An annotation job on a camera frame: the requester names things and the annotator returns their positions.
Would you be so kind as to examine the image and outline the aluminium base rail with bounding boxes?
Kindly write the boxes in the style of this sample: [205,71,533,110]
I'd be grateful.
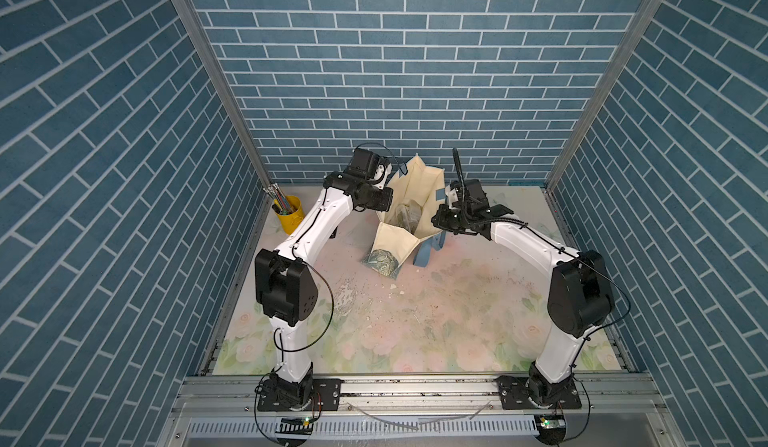
[159,372,683,446]

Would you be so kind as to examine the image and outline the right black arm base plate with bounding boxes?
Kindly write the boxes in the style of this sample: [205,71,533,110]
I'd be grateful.
[495,374,582,410]

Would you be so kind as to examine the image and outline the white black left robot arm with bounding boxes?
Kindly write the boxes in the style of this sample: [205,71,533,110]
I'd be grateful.
[254,147,393,387]

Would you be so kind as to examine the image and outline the cream canvas tote bag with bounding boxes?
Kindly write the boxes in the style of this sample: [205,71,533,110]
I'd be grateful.
[362,155,445,279]

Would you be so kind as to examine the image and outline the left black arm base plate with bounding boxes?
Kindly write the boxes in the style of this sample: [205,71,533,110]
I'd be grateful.
[256,375,342,412]

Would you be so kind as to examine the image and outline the coloured pencils bundle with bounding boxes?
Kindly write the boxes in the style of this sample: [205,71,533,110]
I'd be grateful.
[264,183,296,216]

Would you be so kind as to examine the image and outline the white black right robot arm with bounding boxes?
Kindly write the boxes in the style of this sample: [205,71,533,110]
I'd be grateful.
[432,179,615,388]

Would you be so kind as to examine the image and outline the yellow pencil cup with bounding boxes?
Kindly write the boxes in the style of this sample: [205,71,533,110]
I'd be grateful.
[275,195,305,235]

